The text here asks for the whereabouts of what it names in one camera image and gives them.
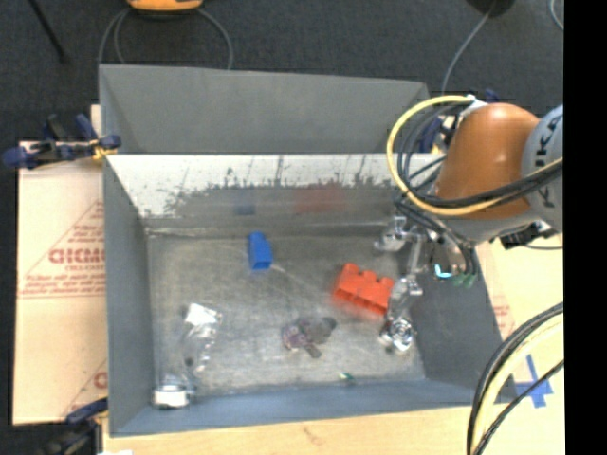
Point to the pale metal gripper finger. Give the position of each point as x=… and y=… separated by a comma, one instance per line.
x=392, y=237
x=402, y=311

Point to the orange-red toy brick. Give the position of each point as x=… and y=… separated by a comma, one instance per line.
x=362, y=289

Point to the small green piece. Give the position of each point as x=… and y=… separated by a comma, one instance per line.
x=348, y=377

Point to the purple and grey toy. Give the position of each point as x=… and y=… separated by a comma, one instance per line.
x=308, y=332

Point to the blue block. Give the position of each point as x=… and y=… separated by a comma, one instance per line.
x=260, y=252

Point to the grey metal bin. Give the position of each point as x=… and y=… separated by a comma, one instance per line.
x=265, y=121

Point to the clear plastic bottle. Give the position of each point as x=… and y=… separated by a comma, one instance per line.
x=199, y=334

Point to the brown cardboard board red print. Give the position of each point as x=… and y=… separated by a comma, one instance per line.
x=57, y=301

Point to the black cylinder on white bracket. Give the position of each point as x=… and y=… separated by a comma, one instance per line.
x=524, y=236

